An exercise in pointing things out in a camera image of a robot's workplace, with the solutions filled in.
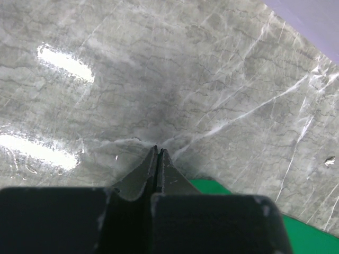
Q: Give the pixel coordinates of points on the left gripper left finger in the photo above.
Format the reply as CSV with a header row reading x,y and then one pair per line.
x,y
111,219

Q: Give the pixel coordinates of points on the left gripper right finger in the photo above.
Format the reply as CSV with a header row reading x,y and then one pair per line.
x,y
185,220

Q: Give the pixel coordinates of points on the green t shirt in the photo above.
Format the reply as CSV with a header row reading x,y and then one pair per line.
x,y
304,239

